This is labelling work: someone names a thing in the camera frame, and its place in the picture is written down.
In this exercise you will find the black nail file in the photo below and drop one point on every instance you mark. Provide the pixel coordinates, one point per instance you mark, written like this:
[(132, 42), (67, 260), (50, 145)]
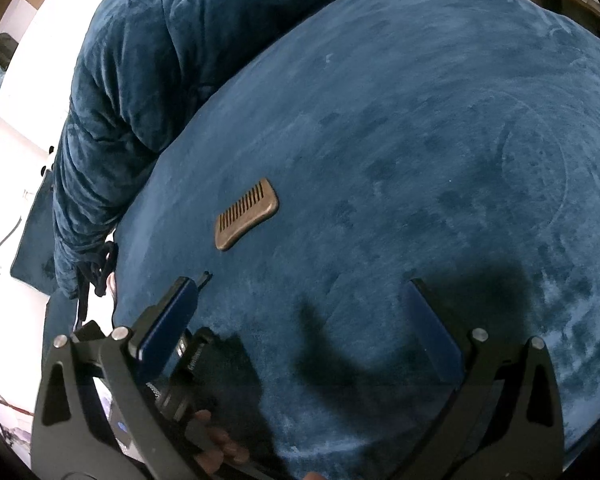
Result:
[(204, 279)]

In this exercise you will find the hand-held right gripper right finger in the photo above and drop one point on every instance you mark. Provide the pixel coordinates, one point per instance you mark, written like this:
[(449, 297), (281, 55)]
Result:
[(435, 330)]

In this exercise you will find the black pouch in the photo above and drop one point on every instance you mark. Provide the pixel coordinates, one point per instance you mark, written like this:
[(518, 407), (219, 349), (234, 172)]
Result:
[(2, 50)]

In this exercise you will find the person's left hand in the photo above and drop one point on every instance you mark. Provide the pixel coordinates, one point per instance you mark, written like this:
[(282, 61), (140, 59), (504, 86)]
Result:
[(215, 455)]

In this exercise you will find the brown wooden comb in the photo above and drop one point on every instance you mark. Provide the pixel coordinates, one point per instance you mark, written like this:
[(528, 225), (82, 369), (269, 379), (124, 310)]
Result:
[(250, 212)]

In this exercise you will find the blue velvet cover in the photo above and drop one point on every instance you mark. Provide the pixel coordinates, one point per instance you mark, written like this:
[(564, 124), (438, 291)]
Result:
[(405, 160)]

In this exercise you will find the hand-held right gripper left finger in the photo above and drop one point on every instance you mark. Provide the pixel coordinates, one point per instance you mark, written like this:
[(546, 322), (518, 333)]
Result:
[(165, 317)]

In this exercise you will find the blue quilted blanket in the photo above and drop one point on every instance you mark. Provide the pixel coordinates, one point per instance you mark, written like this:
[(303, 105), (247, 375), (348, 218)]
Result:
[(145, 85)]

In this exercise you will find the dark blue mat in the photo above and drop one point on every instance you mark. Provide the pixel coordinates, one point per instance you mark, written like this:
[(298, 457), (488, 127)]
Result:
[(32, 240)]

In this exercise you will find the black garment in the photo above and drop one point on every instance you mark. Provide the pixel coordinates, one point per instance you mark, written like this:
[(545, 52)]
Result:
[(96, 270)]

